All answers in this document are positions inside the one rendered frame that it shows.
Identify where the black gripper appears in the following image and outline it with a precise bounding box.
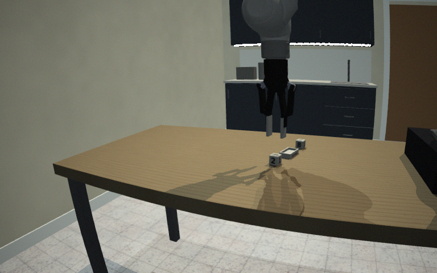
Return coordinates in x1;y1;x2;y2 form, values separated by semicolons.
257;59;297;139

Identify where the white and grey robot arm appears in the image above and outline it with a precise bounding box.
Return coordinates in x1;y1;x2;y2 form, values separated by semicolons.
242;0;298;59

